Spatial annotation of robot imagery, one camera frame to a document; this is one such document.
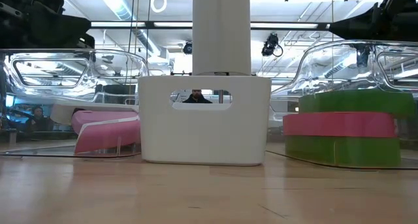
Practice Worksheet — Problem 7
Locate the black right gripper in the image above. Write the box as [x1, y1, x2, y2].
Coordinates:
[329, 0, 418, 42]

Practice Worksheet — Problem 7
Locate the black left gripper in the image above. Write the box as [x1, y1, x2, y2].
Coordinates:
[0, 0, 96, 50]

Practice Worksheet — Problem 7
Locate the pink-red tape roll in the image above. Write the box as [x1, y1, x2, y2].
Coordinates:
[282, 111, 398, 139]

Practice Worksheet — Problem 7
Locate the pink and white stapler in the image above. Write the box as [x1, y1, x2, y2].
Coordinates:
[50, 103, 142, 155]

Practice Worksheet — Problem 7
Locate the clear plastic bin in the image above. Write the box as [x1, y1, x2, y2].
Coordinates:
[0, 48, 150, 159]
[266, 39, 418, 171]

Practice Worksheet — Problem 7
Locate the person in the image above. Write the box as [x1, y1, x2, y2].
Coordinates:
[182, 89, 214, 104]
[25, 105, 55, 133]

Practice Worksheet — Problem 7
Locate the white lamp with wooden base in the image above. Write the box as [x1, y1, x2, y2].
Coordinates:
[191, 0, 251, 76]

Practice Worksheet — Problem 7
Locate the white plastic bin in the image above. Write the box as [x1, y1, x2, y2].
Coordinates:
[137, 74, 272, 167]

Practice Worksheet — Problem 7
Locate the black ceiling camera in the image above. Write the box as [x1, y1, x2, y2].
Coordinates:
[261, 33, 283, 58]
[182, 40, 194, 56]

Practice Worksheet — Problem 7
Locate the white hanging ring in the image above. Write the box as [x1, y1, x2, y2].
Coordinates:
[150, 0, 168, 14]

